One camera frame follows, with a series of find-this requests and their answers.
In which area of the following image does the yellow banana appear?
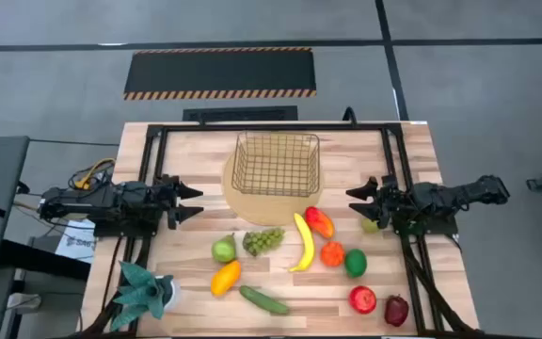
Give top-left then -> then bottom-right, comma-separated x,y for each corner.
288,212 -> 316,273

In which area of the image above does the yellow orange mango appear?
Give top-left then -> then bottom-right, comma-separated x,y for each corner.
210,259 -> 243,298

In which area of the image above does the round woven straw placemat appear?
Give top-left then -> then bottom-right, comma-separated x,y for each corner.
222,150 -> 325,227

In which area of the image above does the black metal table frame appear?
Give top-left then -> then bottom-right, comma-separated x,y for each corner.
80,122 -> 484,339

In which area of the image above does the white printed paper sheet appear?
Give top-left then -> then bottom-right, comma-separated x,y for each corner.
54,218 -> 98,265

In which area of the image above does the bright red apple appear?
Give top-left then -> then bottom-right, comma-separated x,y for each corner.
348,284 -> 378,315

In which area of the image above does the orange tangerine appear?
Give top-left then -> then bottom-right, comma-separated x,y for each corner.
320,241 -> 346,268

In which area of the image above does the black hazard-striped floor mat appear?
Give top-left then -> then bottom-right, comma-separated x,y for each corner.
122,46 -> 318,101

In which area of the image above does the bronze wire basket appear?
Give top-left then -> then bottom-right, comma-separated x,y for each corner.
231,130 -> 322,198

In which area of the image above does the green cucumber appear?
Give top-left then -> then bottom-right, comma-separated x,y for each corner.
238,284 -> 291,316

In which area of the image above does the green grape bunch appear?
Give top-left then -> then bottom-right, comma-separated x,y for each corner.
242,227 -> 286,258

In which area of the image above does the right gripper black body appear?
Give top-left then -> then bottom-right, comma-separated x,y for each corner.
378,176 -> 422,223

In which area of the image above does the dark red apple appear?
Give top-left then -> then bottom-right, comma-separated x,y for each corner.
384,294 -> 410,328

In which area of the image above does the dark green lime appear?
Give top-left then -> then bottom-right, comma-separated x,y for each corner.
343,248 -> 369,279

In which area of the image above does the red orange mango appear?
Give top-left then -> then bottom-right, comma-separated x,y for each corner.
304,205 -> 336,240

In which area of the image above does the yellow cable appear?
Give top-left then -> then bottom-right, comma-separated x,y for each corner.
73,158 -> 117,190

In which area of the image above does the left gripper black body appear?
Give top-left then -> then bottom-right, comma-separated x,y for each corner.
134,182 -> 178,222

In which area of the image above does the green pear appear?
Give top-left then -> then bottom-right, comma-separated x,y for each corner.
211,234 -> 238,264

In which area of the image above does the black floor grille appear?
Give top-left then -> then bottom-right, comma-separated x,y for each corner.
182,105 -> 299,122

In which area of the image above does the teal plant in white pot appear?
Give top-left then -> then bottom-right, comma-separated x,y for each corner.
109,261 -> 182,332

